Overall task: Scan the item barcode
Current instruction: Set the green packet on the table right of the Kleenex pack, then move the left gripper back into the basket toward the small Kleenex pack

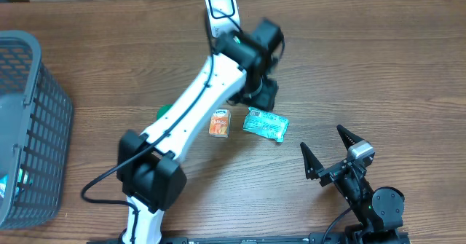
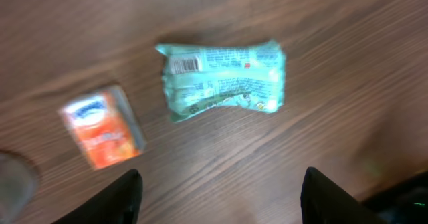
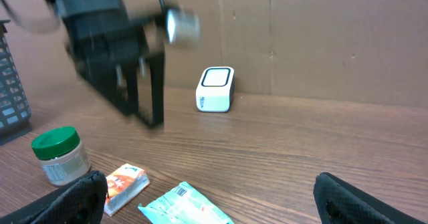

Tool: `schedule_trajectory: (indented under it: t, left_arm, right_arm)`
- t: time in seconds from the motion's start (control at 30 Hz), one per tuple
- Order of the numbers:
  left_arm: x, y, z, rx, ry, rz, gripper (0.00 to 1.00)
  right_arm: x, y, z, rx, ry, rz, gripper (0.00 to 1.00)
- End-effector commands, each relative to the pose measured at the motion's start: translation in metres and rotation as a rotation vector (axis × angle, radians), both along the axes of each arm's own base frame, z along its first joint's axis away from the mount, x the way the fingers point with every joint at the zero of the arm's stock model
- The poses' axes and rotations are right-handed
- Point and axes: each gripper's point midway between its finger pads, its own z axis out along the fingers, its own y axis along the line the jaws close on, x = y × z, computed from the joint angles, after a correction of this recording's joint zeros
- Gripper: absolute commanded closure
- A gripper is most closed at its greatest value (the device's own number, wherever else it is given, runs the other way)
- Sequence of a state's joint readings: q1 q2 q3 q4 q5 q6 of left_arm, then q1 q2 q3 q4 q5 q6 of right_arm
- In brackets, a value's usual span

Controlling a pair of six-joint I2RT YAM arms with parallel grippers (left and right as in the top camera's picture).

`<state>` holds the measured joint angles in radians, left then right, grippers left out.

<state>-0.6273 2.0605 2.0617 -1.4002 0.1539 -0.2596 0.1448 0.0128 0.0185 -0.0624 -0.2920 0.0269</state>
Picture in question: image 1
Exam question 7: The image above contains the white barcode scanner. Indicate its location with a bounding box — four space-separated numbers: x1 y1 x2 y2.
205 0 240 38

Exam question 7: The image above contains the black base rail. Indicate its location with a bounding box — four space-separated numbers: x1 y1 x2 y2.
87 232 411 244

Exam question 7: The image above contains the grey plastic basket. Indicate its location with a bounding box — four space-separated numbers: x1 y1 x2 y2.
1 30 74 230

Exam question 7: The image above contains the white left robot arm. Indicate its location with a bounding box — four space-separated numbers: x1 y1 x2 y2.
116 19 285 243

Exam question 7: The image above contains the green lid jar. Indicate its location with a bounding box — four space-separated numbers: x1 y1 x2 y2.
157 104 173 119

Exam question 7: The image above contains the orange tissue pack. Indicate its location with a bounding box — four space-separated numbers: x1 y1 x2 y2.
209 109 231 138

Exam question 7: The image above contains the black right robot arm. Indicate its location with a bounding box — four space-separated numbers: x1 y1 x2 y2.
300 125 410 243

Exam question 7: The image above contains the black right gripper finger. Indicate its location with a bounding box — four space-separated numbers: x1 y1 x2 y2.
300 142 324 179
336 125 363 150

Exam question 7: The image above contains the teal wet wipes pack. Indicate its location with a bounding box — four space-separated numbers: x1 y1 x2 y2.
242 107 289 143

